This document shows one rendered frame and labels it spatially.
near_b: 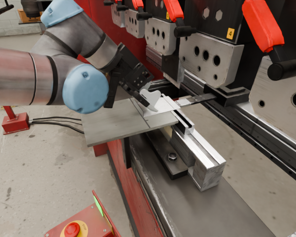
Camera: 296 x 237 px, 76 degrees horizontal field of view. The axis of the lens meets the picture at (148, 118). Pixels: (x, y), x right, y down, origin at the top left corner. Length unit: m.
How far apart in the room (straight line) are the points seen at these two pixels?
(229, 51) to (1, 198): 1.82
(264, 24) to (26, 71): 0.28
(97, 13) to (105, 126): 0.92
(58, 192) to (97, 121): 1.21
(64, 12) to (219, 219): 0.55
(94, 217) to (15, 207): 1.22
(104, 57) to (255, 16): 0.31
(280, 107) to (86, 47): 0.37
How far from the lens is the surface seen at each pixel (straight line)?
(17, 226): 1.70
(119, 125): 0.54
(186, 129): 0.55
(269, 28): 0.25
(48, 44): 0.43
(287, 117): 0.29
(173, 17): 0.39
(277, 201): 1.82
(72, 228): 0.60
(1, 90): 0.28
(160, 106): 0.62
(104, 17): 1.36
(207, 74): 0.37
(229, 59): 0.33
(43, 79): 0.29
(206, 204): 0.55
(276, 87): 0.29
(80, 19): 0.44
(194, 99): 0.66
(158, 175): 0.57
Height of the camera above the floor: 1.33
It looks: 36 degrees down
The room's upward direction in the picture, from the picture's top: straight up
